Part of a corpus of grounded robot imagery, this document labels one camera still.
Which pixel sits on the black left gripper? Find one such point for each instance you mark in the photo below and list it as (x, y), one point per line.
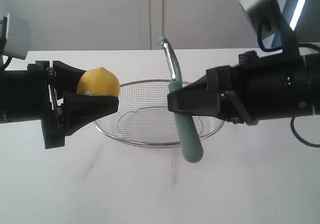
(78, 110)

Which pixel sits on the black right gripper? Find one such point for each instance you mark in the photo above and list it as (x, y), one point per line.
(257, 88)

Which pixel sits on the yellow lemon with sticker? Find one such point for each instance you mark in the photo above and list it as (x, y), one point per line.
(98, 82)

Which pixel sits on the teal handled peeler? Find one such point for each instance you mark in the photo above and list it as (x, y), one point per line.
(190, 143)

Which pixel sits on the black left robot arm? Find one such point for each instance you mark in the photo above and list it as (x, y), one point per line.
(17, 100)

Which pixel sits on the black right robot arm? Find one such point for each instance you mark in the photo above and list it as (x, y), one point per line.
(312, 81)

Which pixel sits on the white cabinet doors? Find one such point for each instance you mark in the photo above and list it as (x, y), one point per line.
(133, 24)

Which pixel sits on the metal wire mesh basket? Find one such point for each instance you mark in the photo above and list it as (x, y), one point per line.
(143, 118)

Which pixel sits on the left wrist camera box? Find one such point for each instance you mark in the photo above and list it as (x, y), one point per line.
(15, 37)

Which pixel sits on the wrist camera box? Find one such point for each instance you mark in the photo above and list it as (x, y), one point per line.
(15, 37)
(266, 19)

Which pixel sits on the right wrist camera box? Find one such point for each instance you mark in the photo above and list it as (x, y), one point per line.
(266, 19)

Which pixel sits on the dark window frame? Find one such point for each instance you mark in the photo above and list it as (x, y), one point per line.
(307, 26)

